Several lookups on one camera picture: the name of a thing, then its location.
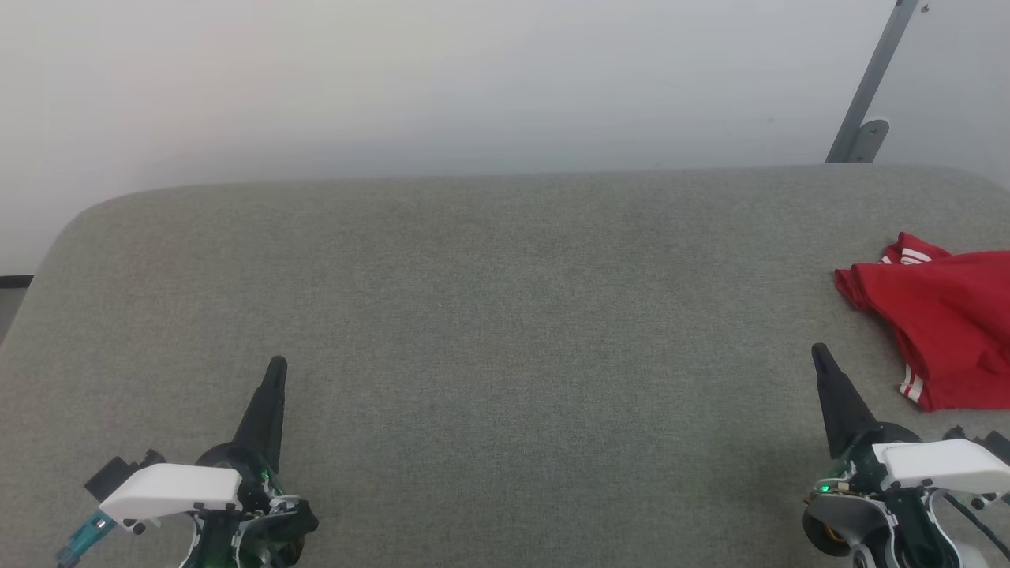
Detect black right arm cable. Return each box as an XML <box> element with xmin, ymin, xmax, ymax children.
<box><xmin>943</xmin><ymin>491</ymin><xmax>1010</xmax><ymax>557</ymax></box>

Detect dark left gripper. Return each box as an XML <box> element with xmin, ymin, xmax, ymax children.
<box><xmin>178</xmin><ymin>355</ymin><xmax>320</xmax><ymax>568</ymax></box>

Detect grey pole wall bracket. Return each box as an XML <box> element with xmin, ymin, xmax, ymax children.
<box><xmin>848</xmin><ymin>118</ymin><xmax>890</xmax><ymax>164</ymax></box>

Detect red and white jersey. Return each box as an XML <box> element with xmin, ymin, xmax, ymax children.
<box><xmin>834</xmin><ymin>231</ymin><xmax>1010</xmax><ymax>413</ymax></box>

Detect grey metal pole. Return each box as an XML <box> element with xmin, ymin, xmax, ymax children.
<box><xmin>825</xmin><ymin>0</ymin><xmax>920</xmax><ymax>164</ymax></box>

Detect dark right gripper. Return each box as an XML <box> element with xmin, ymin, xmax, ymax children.
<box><xmin>802</xmin><ymin>343</ymin><xmax>991</xmax><ymax>568</ymax></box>

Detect grey fabric sofa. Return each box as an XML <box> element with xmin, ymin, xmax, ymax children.
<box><xmin>0</xmin><ymin>163</ymin><xmax>1010</xmax><ymax>568</ymax></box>

